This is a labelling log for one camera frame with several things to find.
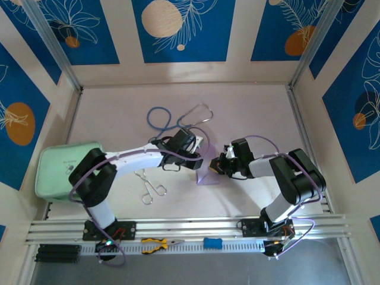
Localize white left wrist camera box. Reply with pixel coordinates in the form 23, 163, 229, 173
194, 135, 206, 154

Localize aluminium table edge rail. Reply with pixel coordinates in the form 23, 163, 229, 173
286, 87, 333, 214
43, 87, 84, 221

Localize mint green zip pouch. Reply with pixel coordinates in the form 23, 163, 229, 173
34, 141, 103, 204

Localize black controller board with wires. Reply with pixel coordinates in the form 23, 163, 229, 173
262, 239, 290, 258
94, 237, 121, 262

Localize grey slotted cable duct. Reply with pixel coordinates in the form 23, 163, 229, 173
80, 239, 265, 257

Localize aluminium mounting rail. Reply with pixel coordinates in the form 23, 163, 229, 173
25, 214, 353, 245

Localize metal crucible tongs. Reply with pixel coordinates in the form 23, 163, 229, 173
132, 169, 167, 205

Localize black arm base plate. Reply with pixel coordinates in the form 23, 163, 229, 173
237, 218, 295, 238
82, 221, 137, 241

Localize black ribbed block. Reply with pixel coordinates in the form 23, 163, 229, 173
34, 243, 82, 264

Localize yellow handled pliers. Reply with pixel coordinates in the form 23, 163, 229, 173
140, 237, 185, 255

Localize aluminium corner post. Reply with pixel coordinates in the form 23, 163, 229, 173
22, 0, 84, 91
289, 0, 350, 90

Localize blue stethoscope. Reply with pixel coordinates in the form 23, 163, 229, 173
146, 103, 214, 143

